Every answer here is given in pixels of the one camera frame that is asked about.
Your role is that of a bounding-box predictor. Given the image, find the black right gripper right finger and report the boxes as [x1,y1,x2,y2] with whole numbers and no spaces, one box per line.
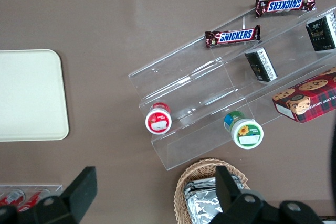
[212,165,264,224]

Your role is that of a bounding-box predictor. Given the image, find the light wicker basket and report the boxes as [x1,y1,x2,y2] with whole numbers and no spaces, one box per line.
[173,158,251,224]

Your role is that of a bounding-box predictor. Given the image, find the Snickers chocolate bar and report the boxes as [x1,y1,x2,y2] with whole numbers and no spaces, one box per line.
[204,24,262,49]
[255,0,317,19]

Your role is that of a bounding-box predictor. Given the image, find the clear acrylic stepped shelf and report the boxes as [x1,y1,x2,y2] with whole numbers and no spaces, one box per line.
[128,0,336,171]

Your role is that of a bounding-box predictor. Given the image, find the beige plastic tray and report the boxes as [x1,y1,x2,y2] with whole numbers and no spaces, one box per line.
[0,48,70,142]

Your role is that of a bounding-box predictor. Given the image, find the red tartan cookie box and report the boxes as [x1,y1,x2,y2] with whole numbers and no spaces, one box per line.
[271,67,336,124]

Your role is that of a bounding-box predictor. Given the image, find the silver foil packets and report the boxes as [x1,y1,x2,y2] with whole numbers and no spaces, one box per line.
[183,176,248,224]

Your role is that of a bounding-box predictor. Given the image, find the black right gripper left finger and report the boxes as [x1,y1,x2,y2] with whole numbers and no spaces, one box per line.
[34,166,99,224]

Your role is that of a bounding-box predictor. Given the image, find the small black box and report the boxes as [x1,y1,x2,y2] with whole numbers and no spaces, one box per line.
[244,47,279,84]
[304,11,336,52]

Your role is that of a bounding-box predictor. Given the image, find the green lid jar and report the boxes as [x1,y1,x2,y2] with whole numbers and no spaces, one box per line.
[223,110,264,150]

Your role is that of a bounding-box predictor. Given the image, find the red lid jar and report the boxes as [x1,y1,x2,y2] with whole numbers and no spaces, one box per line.
[144,102,173,136]

